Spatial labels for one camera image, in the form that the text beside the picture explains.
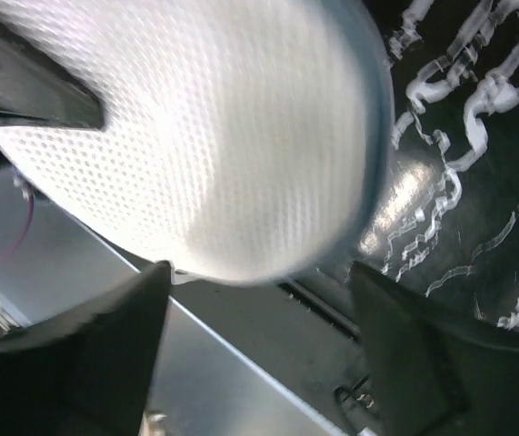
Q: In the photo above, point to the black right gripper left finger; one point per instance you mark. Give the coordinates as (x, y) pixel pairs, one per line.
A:
(86, 371)

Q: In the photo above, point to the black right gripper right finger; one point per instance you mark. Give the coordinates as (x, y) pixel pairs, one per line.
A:
(435, 371)

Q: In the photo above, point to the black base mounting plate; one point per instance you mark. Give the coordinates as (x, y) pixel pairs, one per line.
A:
(276, 329)

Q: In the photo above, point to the white mesh laundry bag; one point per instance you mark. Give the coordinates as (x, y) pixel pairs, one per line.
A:
(245, 141)

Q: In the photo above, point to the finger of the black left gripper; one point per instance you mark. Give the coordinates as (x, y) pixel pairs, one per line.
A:
(37, 91)

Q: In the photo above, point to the black marbled table mat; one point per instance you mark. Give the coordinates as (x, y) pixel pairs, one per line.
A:
(447, 224)

